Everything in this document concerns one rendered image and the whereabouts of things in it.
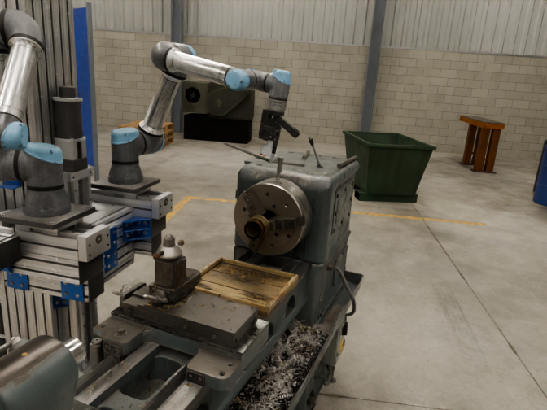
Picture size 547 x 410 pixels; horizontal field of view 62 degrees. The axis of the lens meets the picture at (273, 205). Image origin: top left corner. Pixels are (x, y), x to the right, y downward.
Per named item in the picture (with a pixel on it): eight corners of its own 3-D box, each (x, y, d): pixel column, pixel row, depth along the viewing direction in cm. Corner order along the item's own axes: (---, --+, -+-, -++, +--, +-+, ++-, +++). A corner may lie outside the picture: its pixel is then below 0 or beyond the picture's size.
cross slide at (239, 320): (146, 289, 156) (146, 276, 155) (258, 320, 141) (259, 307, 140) (112, 310, 141) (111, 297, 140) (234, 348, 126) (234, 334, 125)
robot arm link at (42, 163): (58, 188, 149) (55, 147, 145) (15, 186, 147) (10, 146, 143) (69, 179, 160) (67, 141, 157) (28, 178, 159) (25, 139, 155)
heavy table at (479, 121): (451, 158, 1064) (459, 115, 1035) (470, 159, 1060) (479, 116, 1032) (473, 172, 910) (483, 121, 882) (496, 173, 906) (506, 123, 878)
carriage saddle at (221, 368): (149, 302, 160) (148, 286, 158) (269, 337, 143) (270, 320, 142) (85, 345, 133) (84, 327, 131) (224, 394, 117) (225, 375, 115)
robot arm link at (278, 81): (276, 68, 177) (295, 72, 174) (271, 97, 181) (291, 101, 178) (267, 67, 170) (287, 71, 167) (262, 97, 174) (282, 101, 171)
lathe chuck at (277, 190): (238, 237, 206) (248, 171, 196) (302, 258, 196) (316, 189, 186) (229, 243, 198) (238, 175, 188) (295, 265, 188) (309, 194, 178)
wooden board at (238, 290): (219, 264, 194) (219, 255, 193) (298, 283, 181) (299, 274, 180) (179, 293, 167) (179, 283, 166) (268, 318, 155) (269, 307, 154)
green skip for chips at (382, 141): (337, 181, 744) (343, 130, 720) (391, 184, 755) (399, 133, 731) (361, 205, 616) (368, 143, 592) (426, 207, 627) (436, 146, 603)
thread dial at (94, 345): (98, 362, 138) (96, 334, 135) (107, 366, 136) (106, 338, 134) (89, 369, 134) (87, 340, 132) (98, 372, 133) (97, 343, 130)
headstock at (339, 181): (275, 213, 270) (280, 148, 259) (353, 228, 253) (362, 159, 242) (228, 244, 217) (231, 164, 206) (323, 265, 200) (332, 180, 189)
